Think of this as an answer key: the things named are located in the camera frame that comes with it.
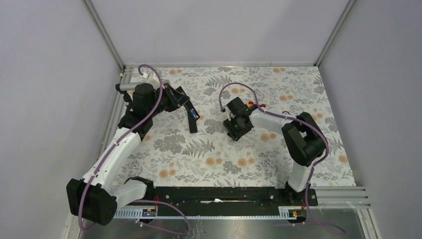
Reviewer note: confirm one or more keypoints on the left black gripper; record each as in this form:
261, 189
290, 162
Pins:
176, 98

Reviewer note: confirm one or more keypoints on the floral table mat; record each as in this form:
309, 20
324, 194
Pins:
170, 155

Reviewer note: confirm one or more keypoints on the blue battery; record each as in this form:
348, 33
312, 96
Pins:
194, 114

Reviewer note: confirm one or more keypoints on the grey microphone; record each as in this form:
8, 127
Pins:
122, 87

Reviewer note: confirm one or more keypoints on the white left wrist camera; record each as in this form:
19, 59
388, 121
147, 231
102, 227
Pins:
152, 79

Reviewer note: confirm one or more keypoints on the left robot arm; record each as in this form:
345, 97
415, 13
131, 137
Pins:
91, 198

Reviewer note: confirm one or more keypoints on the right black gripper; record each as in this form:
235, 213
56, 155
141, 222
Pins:
234, 134

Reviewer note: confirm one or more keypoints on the black remote control back up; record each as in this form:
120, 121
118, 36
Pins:
192, 124

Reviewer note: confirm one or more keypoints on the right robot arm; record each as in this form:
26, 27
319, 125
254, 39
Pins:
303, 138

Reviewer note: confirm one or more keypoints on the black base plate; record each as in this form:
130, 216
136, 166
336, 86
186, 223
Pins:
225, 201

